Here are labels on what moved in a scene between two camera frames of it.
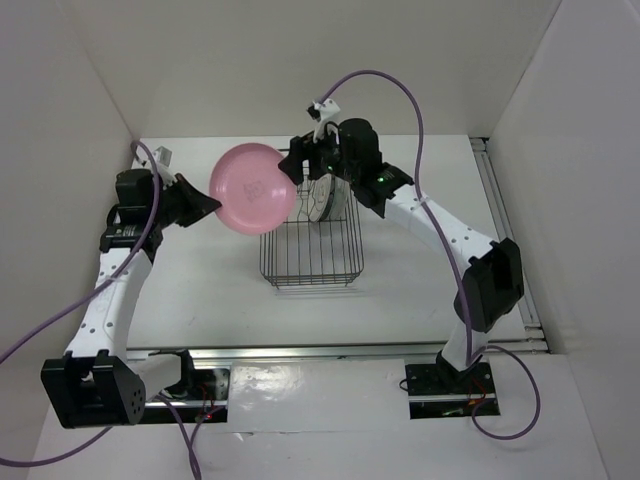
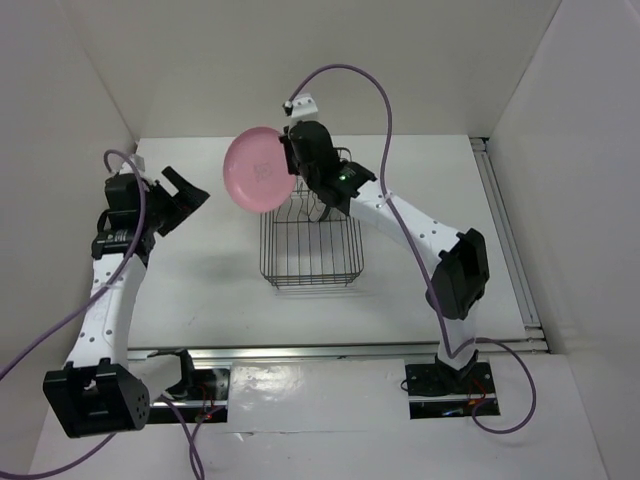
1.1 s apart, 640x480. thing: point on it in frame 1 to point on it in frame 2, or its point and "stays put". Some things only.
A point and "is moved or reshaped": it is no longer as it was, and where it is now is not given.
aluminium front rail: (329, 351) stays put
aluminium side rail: (506, 227) stays put
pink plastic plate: (256, 194) is moved or reshaped
